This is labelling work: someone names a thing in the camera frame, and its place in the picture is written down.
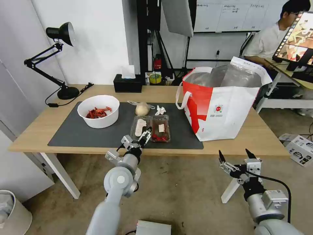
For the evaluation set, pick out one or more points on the white cabinet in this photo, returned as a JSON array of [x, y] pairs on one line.
[[22, 166]]

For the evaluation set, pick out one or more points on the clear plastic container red scraps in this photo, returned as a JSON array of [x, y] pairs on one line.
[[161, 131]]

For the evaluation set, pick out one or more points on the white round waste bin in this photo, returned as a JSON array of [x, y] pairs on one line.
[[12, 215]]

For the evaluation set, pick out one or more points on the person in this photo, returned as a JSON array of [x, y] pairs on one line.
[[266, 41]]

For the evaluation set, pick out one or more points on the grey photo softbox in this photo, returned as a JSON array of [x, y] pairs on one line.
[[178, 17]]

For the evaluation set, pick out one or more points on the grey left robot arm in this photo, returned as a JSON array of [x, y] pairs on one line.
[[117, 181]]

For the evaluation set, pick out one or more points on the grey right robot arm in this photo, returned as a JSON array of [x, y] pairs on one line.
[[266, 208]]

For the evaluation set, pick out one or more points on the white table leg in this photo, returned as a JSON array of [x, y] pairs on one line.
[[63, 176], [231, 189]]

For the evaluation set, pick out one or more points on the black tissue box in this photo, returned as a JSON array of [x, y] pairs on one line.
[[127, 85]]

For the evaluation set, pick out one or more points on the white framed wooden desk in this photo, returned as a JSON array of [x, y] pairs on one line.
[[286, 83]]

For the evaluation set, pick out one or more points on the black desk lamp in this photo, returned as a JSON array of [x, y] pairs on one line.
[[66, 29]]

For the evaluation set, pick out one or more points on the dark grey desk mat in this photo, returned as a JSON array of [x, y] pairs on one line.
[[97, 137]]

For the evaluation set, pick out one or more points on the clear bag with pale bun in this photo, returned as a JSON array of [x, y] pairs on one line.
[[142, 109]]

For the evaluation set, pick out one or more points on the black computer monitor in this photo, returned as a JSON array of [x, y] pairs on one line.
[[297, 36]]

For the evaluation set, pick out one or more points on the small white box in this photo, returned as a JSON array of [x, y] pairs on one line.
[[284, 138]]

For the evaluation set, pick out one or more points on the black light stand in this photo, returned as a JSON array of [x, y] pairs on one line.
[[144, 36]]

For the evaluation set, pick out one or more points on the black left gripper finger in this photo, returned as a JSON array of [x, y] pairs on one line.
[[149, 137], [142, 136]]

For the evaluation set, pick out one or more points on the white tissue sheet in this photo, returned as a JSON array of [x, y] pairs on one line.
[[128, 72]]

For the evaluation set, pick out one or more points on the red and white takeout bag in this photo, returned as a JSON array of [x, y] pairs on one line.
[[220, 112]]

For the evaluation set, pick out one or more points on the white round paper bowl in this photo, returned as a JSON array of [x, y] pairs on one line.
[[100, 122]]

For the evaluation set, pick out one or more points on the red crayfish shells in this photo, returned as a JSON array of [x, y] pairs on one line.
[[97, 113]]

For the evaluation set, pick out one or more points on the yellow green tape roll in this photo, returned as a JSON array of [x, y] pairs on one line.
[[155, 78]]

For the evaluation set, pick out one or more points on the red canister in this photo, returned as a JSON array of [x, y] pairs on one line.
[[157, 62]]

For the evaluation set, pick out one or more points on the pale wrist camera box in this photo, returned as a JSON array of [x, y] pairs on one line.
[[126, 141], [253, 166]]

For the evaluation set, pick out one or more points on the white whiteboard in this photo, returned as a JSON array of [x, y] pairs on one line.
[[232, 14]]

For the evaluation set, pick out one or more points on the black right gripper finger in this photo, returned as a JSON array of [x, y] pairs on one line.
[[226, 165], [250, 155]]

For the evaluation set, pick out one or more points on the white printed cardboard box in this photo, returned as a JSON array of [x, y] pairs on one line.
[[300, 151]]

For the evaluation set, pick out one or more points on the clear plastic container with wrapper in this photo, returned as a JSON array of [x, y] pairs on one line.
[[140, 126]]

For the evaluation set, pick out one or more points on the grey robot base panel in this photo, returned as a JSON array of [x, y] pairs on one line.
[[153, 228]]

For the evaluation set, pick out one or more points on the crumpled white napkin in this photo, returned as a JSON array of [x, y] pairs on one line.
[[160, 110]]

